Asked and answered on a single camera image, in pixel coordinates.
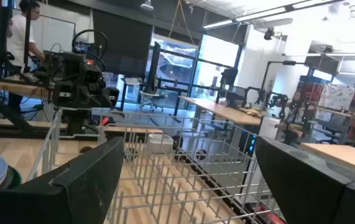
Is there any red black power station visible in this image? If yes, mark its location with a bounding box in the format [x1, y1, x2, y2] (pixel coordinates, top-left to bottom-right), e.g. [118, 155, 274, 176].
[251, 203, 287, 224]

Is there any large black wall screen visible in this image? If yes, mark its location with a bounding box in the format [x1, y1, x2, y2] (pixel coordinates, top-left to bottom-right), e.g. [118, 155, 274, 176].
[92, 9, 154, 79]

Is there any black overhead rig frame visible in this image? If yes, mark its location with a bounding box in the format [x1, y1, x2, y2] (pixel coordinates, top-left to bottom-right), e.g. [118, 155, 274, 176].
[259, 60, 307, 103]

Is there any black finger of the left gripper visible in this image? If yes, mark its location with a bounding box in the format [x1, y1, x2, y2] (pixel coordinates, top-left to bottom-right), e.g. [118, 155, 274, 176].
[107, 87, 121, 108]
[52, 81, 75, 108]

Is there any whiteboard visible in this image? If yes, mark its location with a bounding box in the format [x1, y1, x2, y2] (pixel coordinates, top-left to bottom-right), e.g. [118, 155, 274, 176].
[11, 9, 76, 54]

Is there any patterned cloth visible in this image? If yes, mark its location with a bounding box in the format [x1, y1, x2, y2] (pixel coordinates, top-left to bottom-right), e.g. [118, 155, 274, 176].
[318, 83, 355, 111]

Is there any black aluminium table frame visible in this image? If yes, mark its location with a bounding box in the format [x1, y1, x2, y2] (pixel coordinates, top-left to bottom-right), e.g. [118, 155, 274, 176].
[0, 79, 72, 139]

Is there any black ceiling spotlight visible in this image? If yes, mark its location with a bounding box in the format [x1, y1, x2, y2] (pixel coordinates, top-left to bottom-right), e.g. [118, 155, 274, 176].
[263, 27, 275, 41]

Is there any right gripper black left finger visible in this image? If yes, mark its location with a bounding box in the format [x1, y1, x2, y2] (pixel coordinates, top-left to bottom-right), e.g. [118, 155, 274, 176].
[0, 136, 125, 224]

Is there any grey wire dish rack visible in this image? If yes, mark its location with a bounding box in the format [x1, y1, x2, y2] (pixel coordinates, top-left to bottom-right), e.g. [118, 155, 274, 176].
[27, 107, 287, 224]

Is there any long wooden table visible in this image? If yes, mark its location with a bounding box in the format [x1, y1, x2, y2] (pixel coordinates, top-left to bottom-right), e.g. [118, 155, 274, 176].
[178, 95, 262, 127]

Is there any black computer tower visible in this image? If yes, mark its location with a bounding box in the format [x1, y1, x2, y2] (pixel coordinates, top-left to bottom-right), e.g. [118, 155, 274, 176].
[238, 129, 258, 156]

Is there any grey pendant lamp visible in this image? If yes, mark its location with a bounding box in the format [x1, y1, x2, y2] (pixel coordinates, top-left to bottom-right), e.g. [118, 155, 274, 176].
[139, 0, 155, 12]

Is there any white bin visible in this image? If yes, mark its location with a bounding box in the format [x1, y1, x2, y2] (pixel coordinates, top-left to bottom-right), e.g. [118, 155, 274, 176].
[259, 116, 281, 140]

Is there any person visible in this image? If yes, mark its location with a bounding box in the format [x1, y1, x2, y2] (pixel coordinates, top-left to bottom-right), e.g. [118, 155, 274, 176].
[6, 0, 46, 114]
[284, 90, 307, 138]

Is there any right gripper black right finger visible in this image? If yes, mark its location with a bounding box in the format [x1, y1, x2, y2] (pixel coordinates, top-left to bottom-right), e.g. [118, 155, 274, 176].
[254, 136, 355, 224]

